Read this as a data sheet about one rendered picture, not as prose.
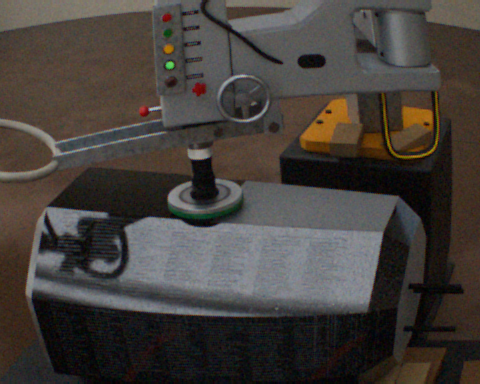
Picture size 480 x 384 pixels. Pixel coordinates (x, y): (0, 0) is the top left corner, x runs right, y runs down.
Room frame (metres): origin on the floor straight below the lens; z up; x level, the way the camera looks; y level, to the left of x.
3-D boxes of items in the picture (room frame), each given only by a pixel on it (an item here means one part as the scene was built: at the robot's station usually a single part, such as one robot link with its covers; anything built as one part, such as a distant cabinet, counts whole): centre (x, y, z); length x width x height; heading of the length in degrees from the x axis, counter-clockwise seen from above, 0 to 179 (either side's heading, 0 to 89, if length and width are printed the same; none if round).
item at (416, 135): (3.11, -0.62, 0.80); 0.20 x 0.10 x 0.05; 117
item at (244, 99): (2.51, -0.03, 1.20); 0.15 x 0.10 x 0.15; 95
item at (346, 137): (3.12, -0.39, 0.81); 0.20 x 0.10 x 0.05; 164
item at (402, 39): (2.68, -0.56, 1.34); 0.19 x 0.19 x 0.20
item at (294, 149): (3.33, -0.53, 0.37); 0.66 x 0.66 x 0.74; 66
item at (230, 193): (2.62, 0.10, 0.86); 0.21 x 0.21 x 0.01
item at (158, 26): (2.50, 0.16, 1.37); 0.08 x 0.03 x 0.28; 95
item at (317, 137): (3.33, -0.53, 0.76); 0.49 x 0.49 x 0.05; 66
